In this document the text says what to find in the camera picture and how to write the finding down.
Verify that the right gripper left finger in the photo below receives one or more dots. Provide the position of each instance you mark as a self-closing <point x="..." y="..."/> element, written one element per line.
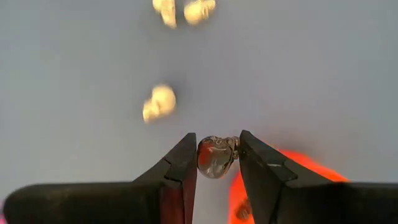
<point x="124" y="202"/>

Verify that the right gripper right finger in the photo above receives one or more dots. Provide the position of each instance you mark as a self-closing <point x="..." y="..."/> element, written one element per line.
<point x="295" y="202"/>

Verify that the dark clear plastic skull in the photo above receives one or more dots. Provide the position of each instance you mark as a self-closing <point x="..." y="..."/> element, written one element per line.
<point x="216" y="157"/>
<point x="244" y="211"/>

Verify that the cream plastic skull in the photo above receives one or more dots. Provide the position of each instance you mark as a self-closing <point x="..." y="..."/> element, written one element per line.
<point x="199" y="11"/>
<point x="159" y="102"/>
<point x="166" y="11"/>

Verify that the orange round plastic bowl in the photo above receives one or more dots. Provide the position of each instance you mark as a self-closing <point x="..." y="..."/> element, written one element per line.
<point x="237" y="193"/>

